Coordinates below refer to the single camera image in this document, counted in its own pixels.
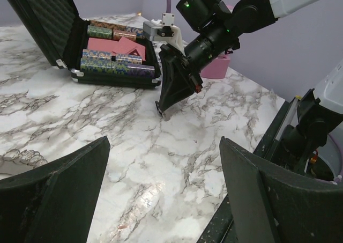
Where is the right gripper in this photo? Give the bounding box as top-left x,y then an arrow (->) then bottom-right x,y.
158,25 -> 240,113

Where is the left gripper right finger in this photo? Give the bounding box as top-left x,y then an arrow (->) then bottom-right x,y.
220,137 -> 342,242

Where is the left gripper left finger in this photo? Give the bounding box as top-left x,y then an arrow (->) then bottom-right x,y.
1,136 -> 110,242

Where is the black key fob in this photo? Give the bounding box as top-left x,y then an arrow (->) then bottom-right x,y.
155,101 -> 172,121

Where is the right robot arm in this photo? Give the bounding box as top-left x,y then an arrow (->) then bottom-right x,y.
156,0 -> 319,115

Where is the pink holder block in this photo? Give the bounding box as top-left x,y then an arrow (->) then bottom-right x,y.
200,54 -> 230,79

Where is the pink card deck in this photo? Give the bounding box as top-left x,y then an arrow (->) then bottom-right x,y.
87,38 -> 146,61

